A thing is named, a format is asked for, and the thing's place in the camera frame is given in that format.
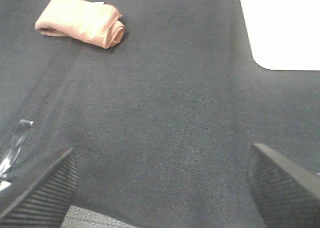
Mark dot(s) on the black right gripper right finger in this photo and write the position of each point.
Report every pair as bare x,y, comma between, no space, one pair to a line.
285,194

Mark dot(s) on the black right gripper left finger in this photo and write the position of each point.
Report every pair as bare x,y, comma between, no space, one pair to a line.
42,197

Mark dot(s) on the brown towel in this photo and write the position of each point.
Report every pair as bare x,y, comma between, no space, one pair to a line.
89,22

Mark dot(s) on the black table cloth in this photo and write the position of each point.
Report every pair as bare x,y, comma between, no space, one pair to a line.
163,122

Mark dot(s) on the white plastic storage bin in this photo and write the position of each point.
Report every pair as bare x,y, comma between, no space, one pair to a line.
284,34

